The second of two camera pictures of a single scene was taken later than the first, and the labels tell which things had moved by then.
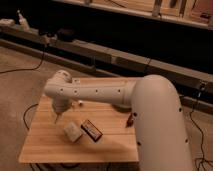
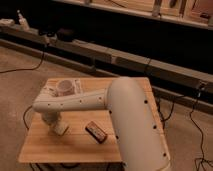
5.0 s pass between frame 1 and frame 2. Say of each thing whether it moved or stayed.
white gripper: moved
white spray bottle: stayed
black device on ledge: stayed
